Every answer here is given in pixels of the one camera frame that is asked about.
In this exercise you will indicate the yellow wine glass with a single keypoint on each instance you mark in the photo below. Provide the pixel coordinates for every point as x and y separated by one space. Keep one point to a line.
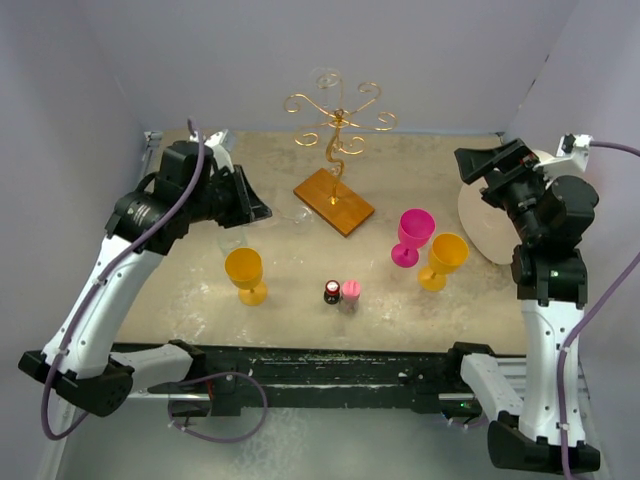
244 269
447 253

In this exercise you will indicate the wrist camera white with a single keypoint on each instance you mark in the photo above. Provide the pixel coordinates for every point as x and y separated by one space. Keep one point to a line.
571 157
222 143

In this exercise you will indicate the clear wine glass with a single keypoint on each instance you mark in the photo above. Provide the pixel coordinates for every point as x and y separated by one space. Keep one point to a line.
292 216
329 85
229 240

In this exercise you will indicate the pink wine glass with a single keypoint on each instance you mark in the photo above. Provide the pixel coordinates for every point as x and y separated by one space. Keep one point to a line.
415 229

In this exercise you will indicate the gold wire wine glass rack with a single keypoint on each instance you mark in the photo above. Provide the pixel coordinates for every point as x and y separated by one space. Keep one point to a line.
324 192

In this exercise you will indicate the white cylindrical container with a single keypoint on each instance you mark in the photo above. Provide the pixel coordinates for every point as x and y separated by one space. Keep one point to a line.
490 229

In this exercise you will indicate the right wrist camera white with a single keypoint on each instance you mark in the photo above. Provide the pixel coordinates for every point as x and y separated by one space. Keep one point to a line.
571 157

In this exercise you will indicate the clear wine glass front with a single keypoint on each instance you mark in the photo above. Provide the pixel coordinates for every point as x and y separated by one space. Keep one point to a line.
229 240

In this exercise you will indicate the black base frame bar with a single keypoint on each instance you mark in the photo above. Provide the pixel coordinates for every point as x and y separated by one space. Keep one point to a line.
250 377

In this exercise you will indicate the pink capped shaker bottle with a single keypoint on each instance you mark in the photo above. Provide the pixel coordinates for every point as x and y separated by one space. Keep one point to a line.
350 295

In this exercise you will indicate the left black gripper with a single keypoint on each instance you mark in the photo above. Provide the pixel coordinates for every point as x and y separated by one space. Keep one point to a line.
248 206

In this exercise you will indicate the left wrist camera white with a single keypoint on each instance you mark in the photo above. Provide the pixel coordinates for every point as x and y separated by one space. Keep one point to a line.
222 143

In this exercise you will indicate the dark red capped bottle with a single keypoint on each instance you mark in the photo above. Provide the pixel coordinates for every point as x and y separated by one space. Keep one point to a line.
332 292

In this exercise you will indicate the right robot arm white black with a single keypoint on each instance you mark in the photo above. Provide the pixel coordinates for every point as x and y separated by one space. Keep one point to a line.
540 430

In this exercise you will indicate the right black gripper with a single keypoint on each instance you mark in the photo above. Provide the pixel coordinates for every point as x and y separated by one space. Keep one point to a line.
511 157

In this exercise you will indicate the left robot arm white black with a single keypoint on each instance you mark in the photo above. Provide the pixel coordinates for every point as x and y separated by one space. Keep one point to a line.
196 182

